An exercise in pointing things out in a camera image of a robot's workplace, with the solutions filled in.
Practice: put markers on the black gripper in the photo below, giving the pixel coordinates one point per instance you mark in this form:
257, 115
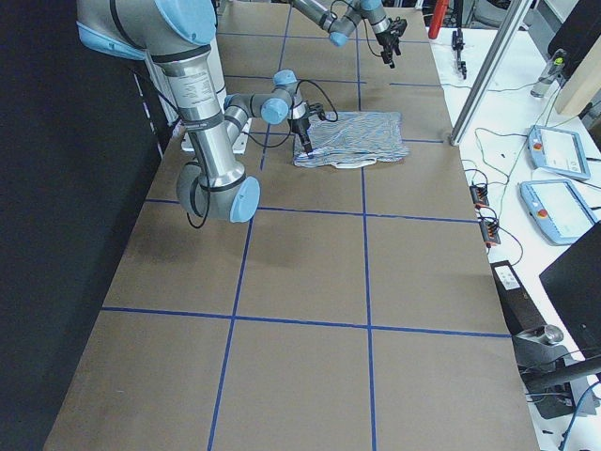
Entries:
300, 127
383, 38

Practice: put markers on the navy white striped polo shirt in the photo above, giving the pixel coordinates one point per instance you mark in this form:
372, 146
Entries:
355, 140

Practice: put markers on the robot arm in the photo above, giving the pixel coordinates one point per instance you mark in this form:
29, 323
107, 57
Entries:
340, 27
177, 36

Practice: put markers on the black tripod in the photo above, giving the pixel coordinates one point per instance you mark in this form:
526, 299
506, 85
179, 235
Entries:
458, 38

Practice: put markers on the red cylinder object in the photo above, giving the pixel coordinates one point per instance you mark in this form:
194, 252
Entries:
437, 18

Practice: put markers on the black orange connector strip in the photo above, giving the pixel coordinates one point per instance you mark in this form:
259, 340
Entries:
478, 193
490, 231

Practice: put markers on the clear plastic water bottle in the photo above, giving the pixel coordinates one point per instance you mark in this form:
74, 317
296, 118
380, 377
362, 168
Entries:
550, 73

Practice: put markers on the brown paper table cover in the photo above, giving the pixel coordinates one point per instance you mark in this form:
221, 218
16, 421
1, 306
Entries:
356, 311

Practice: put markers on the blue teach pendant tablet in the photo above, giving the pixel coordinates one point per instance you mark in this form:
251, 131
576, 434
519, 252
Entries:
559, 151

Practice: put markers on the black box white label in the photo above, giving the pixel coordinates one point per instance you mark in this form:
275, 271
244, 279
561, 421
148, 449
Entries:
520, 312

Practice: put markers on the black monitor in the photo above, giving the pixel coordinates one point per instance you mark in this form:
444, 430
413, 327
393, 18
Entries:
572, 284

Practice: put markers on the black stand metal knob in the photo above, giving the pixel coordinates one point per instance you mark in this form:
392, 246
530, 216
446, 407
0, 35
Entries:
555, 379

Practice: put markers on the aluminium frame post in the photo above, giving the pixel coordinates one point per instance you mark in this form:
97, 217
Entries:
500, 45

